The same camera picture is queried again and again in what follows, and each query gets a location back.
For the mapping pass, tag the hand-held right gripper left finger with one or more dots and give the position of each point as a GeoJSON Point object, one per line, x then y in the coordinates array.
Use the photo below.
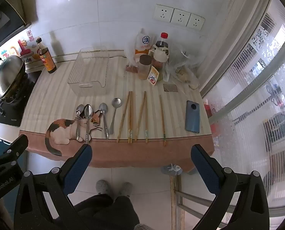
{"type": "Point", "coordinates": [76, 170]}

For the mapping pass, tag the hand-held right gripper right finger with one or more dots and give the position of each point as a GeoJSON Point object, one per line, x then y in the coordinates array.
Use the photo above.
{"type": "Point", "coordinates": [204, 170]}

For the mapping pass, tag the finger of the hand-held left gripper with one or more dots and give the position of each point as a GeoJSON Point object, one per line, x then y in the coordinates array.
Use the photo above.
{"type": "Point", "coordinates": [15, 149]}

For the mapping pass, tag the steel spoon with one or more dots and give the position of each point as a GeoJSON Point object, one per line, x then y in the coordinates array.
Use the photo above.
{"type": "Point", "coordinates": [116, 102]}
{"type": "Point", "coordinates": [103, 107]}
{"type": "Point", "coordinates": [88, 112]}
{"type": "Point", "coordinates": [80, 109]}

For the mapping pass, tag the clear plastic storage container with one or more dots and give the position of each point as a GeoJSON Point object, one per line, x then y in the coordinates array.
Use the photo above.
{"type": "Point", "coordinates": [89, 71]}

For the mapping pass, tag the grey metal rack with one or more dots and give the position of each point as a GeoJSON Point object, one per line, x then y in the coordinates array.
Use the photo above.
{"type": "Point", "coordinates": [195, 200]}

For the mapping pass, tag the grey fuzzy slipper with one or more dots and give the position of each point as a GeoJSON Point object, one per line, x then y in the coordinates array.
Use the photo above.
{"type": "Point", "coordinates": [104, 186]}
{"type": "Point", "coordinates": [125, 189]}

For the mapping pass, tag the grey cloth bundle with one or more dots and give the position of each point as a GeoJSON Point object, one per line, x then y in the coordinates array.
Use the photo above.
{"type": "Point", "coordinates": [171, 169]}

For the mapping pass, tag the black gas stove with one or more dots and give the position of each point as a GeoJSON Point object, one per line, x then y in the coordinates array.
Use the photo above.
{"type": "Point", "coordinates": [13, 115]}

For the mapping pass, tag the wooden table leg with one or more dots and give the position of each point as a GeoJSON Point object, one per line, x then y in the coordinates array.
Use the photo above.
{"type": "Point", "coordinates": [173, 201]}

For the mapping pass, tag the person's left leg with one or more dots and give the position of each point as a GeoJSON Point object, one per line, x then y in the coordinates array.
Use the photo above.
{"type": "Point", "coordinates": [97, 210]}

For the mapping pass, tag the person's leg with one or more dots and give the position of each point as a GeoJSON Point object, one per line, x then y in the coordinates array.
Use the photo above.
{"type": "Point", "coordinates": [126, 210]}
{"type": "Point", "coordinates": [97, 210]}

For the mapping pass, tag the blue smartphone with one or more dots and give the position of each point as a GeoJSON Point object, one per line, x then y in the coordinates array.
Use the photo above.
{"type": "Point", "coordinates": [193, 117]}

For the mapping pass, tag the striped cat print tablecloth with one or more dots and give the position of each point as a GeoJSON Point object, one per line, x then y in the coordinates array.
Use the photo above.
{"type": "Point", "coordinates": [49, 95]}

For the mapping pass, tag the person's right leg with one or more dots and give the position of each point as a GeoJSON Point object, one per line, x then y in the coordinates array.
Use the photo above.
{"type": "Point", "coordinates": [126, 210]}

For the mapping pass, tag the steel lidded wok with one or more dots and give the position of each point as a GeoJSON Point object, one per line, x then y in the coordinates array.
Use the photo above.
{"type": "Point", "coordinates": [8, 76]}

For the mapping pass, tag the row of wooden chopsticks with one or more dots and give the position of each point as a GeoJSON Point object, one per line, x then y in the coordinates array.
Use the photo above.
{"type": "Point", "coordinates": [131, 115]}

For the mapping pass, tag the frosted glass sliding door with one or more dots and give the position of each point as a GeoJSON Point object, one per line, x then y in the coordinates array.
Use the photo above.
{"type": "Point", "coordinates": [252, 100]}

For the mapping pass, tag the small brown card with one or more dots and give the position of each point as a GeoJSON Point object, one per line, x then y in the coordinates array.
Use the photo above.
{"type": "Point", "coordinates": [170, 88]}

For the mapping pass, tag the dark soy sauce bottle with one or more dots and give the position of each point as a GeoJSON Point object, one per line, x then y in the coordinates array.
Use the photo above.
{"type": "Point", "coordinates": [48, 63]}

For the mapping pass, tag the small yellow box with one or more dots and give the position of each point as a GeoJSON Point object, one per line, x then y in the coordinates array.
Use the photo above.
{"type": "Point", "coordinates": [153, 76]}

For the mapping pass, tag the clear plastic bag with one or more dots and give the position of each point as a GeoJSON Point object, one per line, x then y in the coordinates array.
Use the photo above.
{"type": "Point", "coordinates": [184, 64]}

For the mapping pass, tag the pink packet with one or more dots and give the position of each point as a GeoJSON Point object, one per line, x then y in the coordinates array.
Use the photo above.
{"type": "Point", "coordinates": [131, 68]}

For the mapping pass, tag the brown lid clear jar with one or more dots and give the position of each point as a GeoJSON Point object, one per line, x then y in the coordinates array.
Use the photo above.
{"type": "Point", "coordinates": [145, 66]}

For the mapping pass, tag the white lidded seasoning jug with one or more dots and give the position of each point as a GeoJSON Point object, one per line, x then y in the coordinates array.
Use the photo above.
{"type": "Point", "coordinates": [159, 54]}

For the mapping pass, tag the black range hood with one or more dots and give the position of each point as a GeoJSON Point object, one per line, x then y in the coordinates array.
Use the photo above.
{"type": "Point", "coordinates": [3, 24]}

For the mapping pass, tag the red cap dark bottle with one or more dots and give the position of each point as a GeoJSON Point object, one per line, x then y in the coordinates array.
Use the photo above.
{"type": "Point", "coordinates": [162, 42]}

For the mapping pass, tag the white salt bag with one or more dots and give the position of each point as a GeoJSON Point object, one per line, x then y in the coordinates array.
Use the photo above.
{"type": "Point", "coordinates": [144, 42]}

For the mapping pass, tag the group of colourful wall stickers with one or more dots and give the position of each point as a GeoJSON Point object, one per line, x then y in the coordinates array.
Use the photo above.
{"type": "Point", "coordinates": [22, 46]}

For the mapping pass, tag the white wall socket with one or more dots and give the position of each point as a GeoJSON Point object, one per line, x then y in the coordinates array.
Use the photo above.
{"type": "Point", "coordinates": [163, 13]}
{"type": "Point", "coordinates": [195, 22]}
{"type": "Point", "coordinates": [180, 16]}

